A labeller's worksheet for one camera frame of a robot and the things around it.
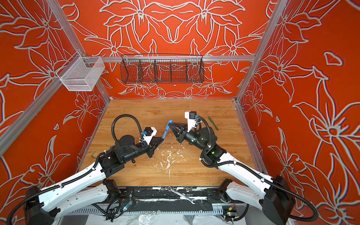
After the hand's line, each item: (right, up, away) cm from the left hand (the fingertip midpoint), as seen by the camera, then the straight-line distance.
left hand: (162, 137), depth 68 cm
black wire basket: (-5, +45, +32) cm, 55 cm away
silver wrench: (+15, -34, +4) cm, 37 cm away
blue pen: (+1, +1, -1) cm, 2 cm away
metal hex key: (-48, -15, +21) cm, 55 cm away
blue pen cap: (+3, +5, -4) cm, 7 cm away
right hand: (+3, +6, -5) cm, 8 cm away
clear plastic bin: (-58, +39, +24) cm, 73 cm away
